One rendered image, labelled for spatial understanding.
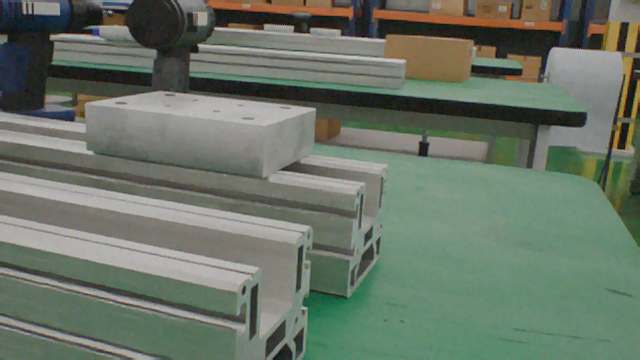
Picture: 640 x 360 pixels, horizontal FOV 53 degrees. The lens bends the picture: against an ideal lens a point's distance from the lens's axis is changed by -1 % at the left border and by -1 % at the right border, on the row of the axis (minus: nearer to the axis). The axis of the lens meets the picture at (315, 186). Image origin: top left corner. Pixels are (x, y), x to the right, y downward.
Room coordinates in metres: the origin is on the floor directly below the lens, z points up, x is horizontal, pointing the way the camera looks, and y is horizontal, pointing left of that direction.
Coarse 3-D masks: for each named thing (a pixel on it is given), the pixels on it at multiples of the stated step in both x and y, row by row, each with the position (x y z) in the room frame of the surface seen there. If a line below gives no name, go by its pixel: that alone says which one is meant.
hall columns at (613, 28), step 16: (624, 0) 5.66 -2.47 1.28; (624, 16) 5.65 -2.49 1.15; (608, 32) 5.57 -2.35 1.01; (624, 32) 5.51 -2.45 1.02; (608, 48) 5.53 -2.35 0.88; (624, 48) 5.50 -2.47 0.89; (624, 64) 5.50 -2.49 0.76; (624, 96) 5.49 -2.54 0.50; (624, 112) 5.48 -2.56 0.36; (624, 128) 5.47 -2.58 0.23; (624, 144) 5.47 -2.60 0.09
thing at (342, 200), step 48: (0, 144) 0.55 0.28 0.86; (48, 144) 0.54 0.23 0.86; (144, 192) 0.51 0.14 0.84; (192, 192) 0.50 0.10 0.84; (240, 192) 0.49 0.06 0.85; (288, 192) 0.47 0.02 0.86; (336, 192) 0.45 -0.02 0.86; (384, 192) 0.54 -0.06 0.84; (336, 240) 0.45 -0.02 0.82; (336, 288) 0.45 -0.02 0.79
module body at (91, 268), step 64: (0, 192) 0.41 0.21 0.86; (64, 192) 0.40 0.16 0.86; (0, 256) 0.31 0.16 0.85; (64, 256) 0.30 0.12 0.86; (128, 256) 0.30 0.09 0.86; (192, 256) 0.30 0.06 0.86; (256, 256) 0.35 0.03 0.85; (0, 320) 0.33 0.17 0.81; (64, 320) 0.30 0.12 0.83; (128, 320) 0.29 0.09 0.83; (192, 320) 0.28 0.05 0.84; (256, 320) 0.29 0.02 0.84
